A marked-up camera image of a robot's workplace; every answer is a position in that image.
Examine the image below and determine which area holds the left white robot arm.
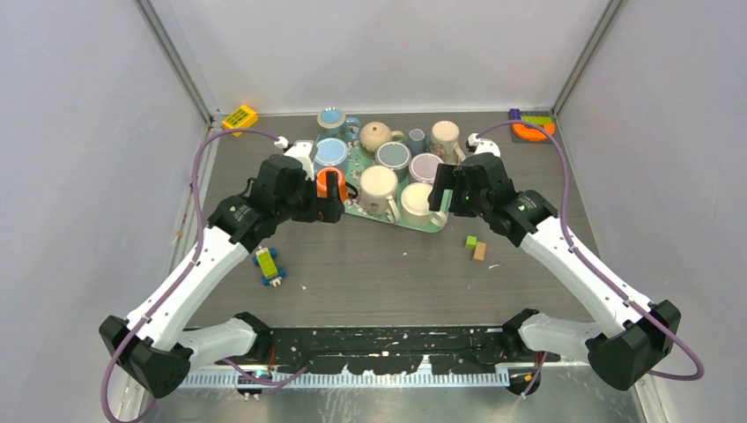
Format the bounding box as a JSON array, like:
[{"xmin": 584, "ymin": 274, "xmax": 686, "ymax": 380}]
[{"xmin": 100, "ymin": 141, "xmax": 344, "ymax": 398}]

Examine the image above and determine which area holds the green floral tray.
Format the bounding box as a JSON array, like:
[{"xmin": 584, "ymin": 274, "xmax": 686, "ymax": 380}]
[{"xmin": 314, "ymin": 136, "xmax": 450, "ymax": 233}]

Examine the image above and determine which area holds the yellow toy block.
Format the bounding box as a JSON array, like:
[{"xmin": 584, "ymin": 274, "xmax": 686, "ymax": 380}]
[{"xmin": 221, "ymin": 104, "xmax": 259, "ymax": 137}]

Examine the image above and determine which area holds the grey mug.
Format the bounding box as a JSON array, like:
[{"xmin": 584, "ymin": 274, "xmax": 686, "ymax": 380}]
[{"xmin": 374, "ymin": 141, "xmax": 412, "ymax": 182}]

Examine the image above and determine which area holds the orange mug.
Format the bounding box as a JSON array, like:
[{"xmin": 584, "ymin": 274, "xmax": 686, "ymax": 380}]
[{"xmin": 316, "ymin": 167, "xmax": 349, "ymax": 202}]

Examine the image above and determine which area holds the beige teapot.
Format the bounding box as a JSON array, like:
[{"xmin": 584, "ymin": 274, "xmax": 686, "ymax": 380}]
[{"xmin": 359, "ymin": 122, "xmax": 405, "ymax": 156}]

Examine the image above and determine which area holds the cream plain mug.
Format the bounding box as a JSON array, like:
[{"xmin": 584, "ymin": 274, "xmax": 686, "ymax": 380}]
[{"xmin": 401, "ymin": 182, "xmax": 447, "ymax": 228}]

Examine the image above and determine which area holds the green cube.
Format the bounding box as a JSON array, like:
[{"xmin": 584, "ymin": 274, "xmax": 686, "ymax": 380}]
[{"xmin": 465, "ymin": 235, "xmax": 478, "ymax": 249}]

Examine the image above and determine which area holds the cream floral mug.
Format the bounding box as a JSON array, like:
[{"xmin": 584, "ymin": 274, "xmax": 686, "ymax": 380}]
[{"xmin": 359, "ymin": 165, "xmax": 401, "ymax": 223}]

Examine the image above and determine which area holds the small blue-grey cup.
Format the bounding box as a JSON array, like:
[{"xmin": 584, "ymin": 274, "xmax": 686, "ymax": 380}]
[{"xmin": 405, "ymin": 129, "xmax": 427, "ymax": 157}]

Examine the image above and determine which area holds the lilac mug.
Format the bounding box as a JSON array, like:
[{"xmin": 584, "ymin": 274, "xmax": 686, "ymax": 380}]
[{"xmin": 409, "ymin": 152, "xmax": 443, "ymax": 185}]

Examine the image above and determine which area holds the wooden block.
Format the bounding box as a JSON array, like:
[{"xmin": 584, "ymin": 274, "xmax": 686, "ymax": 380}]
[{"xmin": 472, "ymin": 241, "xmax": 486, "ymax": 262}]

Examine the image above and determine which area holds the toy brick car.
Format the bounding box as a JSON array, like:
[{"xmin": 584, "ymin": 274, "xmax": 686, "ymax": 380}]
[{"xmin": 253, "ymin": 247, "xmax": 286, "ymax": 287}]

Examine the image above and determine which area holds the tall floral mug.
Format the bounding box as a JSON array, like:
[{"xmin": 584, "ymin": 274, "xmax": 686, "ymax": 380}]
[{"xmin": 431, "ymin": 120, "xmax": 465, "ymax": 165}]

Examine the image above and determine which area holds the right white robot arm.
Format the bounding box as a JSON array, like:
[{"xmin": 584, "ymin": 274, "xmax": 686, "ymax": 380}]
[{"xmin": 429, "ymin": 142, "xmax": 681, "ymax": 390}]

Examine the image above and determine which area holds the orange and green toy stack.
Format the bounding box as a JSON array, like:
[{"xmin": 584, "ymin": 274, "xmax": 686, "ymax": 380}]
[{"xmin": 508, "ymin": 108, "xmax": 557, "ymax": 143}]

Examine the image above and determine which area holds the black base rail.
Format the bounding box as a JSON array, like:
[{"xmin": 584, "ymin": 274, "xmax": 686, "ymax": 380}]
[{"xmin": 230, "ymin": 326, "xmax": 539, "ymax": 375}]

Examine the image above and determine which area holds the blue mug behind tray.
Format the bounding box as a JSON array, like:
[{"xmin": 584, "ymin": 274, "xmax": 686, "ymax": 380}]
[{"xmin": 316, "ymin": 108, "xmax": 361, "ymax": 142}]

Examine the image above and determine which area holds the light blue mug on tray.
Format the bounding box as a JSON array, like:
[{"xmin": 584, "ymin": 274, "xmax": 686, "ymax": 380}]
[{"xmin": 313, "ymin": 137, "xmax": 350, "ymax": 173}]

